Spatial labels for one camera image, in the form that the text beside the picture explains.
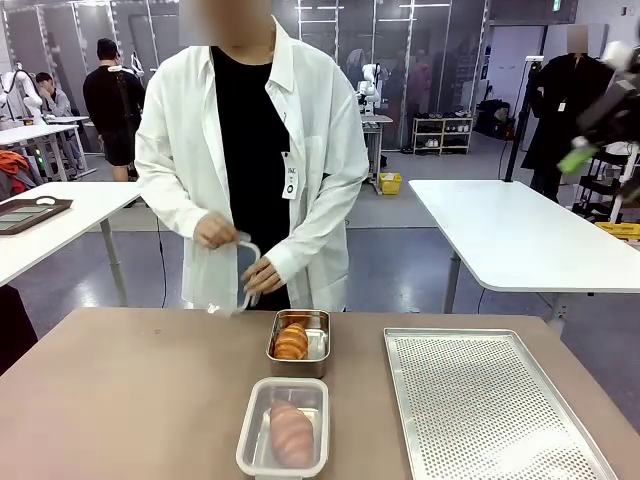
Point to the black utility cart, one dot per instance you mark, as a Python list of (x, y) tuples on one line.
[(600, 195)]

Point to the person's right forearm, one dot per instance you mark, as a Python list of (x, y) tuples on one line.
[(175, 215)]

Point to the white table with T-foot leg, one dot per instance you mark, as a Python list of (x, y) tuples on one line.
[(75, 225)]

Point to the seated person in grey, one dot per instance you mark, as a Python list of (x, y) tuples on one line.
[(57, 105)]

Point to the black pole stand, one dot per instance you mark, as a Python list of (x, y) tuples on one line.
[(520, 120)]

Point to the grey robot workbench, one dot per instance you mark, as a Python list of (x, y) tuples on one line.
[(375, 130)]

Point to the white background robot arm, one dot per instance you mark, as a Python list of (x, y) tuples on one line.
[(369, 85), (30, 100)]

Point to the orange cloth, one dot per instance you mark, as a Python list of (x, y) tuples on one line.
[(12, 162)]

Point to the white shoe rack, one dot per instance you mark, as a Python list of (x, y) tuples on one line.
[(442, 135)]

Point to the large white table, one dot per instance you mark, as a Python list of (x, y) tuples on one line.
[(500, 225)]

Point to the person's left hand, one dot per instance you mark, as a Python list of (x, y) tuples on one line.
[(265, 277)]

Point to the brown serving tray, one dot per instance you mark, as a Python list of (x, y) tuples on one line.
[(60, 205)]

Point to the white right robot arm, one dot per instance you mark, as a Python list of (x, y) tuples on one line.
[(620, 55)]

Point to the white id badge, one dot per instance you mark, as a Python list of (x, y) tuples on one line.
[(290, 180)]

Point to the golden croissant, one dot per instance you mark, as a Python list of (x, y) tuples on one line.
[(291, 342), (292, 435)]

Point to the white background table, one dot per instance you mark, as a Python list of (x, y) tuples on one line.
[(30, 131)]

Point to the person's left forearm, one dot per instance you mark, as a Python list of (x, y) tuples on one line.
[(320, 235)]

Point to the wide yellow crate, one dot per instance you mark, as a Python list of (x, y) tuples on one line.
[(620, 232)]

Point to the small yellow crate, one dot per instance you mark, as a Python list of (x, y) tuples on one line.
[(390, 184)]

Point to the standing man in black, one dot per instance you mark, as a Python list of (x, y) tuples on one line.
[(112, 100)]

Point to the person's right hand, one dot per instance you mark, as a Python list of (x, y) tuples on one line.
[(215, 231)]

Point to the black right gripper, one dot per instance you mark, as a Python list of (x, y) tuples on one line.
[(612, 110)]

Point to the person in black coat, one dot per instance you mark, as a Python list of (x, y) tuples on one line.
[(560, 115)]

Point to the person in white coat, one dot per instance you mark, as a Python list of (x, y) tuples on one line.
[(310, 150)]

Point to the perforated metal baking tray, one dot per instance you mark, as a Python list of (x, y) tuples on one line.
[(480, 400)]

